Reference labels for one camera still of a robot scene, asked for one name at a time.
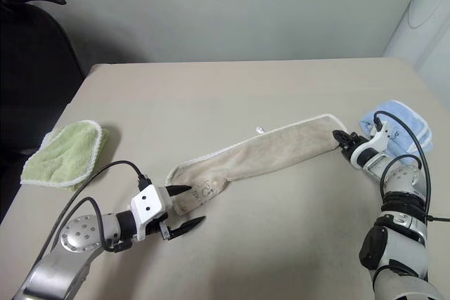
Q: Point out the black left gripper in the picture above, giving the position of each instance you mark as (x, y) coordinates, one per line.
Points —
(167, 208)

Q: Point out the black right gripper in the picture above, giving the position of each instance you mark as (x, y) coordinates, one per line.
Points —
(354, 141)

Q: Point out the beige towel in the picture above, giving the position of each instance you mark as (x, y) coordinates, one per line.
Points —
(274, 149)

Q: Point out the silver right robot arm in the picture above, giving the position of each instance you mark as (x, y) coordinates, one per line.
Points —
(404, 251)

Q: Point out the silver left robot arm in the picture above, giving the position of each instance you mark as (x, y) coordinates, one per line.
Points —
(77, 234)

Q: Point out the blue towel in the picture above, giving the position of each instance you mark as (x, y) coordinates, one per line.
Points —
(404, 114)

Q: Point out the green towel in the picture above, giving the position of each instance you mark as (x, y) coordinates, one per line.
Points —
(63, 156)

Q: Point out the black chair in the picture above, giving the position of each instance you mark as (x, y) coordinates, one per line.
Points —
(28, 68)

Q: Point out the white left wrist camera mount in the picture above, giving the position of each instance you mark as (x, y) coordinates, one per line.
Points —
(147, 205)

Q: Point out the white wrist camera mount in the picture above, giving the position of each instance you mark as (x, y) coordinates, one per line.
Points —
(381, 140)
(147, 205)

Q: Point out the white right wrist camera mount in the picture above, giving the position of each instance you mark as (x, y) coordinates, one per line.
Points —
(381, 140)

